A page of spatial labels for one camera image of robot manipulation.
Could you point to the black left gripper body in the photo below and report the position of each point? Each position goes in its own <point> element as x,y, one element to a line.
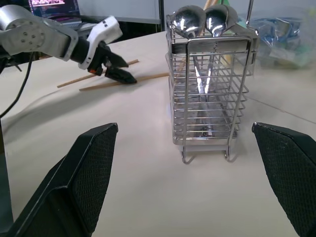
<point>100,59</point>

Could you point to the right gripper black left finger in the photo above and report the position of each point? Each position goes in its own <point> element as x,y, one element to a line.
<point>74,187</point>

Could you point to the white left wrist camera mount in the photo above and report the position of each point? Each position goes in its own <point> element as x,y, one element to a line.
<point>108,29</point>

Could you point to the black upright pole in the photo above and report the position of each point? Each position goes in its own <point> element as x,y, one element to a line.
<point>161,14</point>

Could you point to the computer monitor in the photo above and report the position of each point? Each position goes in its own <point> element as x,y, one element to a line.
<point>54,7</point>

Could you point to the clear plastic bag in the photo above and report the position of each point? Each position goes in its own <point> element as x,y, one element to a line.
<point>284,42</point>

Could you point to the black upright bar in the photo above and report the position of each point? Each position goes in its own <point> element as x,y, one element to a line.
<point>5,172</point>

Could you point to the metal spoon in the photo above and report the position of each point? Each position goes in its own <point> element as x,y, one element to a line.
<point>217,21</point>
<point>187,22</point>

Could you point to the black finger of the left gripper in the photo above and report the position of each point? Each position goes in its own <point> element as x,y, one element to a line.
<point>117,61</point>
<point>122,77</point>

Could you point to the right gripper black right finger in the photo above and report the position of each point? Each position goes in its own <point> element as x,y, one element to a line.
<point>291,172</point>

